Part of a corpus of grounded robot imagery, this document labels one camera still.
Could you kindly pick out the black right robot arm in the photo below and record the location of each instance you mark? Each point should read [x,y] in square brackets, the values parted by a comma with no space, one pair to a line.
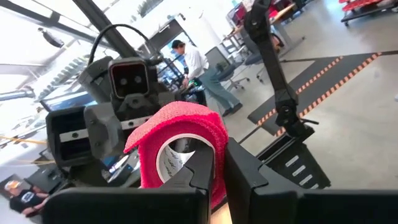
[270,62]

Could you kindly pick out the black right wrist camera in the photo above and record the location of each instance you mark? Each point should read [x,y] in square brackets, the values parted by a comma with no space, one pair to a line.
[129,79]

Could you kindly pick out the low cart with red bins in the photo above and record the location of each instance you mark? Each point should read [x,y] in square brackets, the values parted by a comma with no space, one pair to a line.
[363,6]

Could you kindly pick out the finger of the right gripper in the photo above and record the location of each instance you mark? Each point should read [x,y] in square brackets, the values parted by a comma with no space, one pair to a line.
[104,130]

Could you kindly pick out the person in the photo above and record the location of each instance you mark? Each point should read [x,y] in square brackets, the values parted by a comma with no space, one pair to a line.
[26,199]
[196,62]

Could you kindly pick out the black vertical frame post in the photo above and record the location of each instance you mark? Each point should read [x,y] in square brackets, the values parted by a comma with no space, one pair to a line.
[102,21]

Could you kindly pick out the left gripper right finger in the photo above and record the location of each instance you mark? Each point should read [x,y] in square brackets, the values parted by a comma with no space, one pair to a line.
[311,208]

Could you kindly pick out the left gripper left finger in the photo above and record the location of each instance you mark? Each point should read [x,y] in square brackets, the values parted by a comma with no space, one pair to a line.
[124,208]

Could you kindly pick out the red elastic bandage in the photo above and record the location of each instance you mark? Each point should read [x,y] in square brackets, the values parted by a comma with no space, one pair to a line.
[186,121]

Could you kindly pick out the black orange striped floor mat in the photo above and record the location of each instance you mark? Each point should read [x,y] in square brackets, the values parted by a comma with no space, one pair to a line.
[326,74]

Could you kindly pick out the grey office chair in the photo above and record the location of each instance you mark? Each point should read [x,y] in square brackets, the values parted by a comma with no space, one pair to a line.
[217,59]

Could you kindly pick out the lit computer screen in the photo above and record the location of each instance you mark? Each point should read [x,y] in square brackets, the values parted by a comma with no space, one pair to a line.
[68,101]

